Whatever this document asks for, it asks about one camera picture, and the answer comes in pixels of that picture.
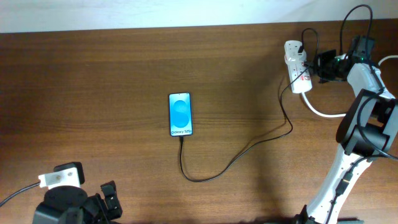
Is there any white power strip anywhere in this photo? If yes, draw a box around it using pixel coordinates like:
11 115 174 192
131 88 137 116
284 40 312 94

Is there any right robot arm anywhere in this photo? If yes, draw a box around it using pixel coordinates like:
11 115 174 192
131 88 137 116
294 36 397 223

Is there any black USB charging cable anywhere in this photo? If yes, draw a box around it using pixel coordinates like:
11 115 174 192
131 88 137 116
178 27 320 183

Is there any white USB charger adapter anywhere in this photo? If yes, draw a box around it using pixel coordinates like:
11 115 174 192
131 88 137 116
285 50 307 64

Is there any white power strip cord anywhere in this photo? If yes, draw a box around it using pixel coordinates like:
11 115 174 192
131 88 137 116
300 55 398 118

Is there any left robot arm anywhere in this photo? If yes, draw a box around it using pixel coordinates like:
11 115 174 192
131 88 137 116
32 180 123 224

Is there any blue Galaxy smartphone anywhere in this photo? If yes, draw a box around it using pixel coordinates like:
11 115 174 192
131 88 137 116
169 92 193 137

